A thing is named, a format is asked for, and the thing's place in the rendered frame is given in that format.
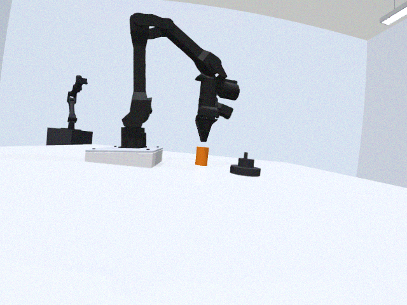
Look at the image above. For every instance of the orange knob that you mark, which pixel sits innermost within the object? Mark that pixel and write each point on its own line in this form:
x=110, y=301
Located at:
x=202, y=156

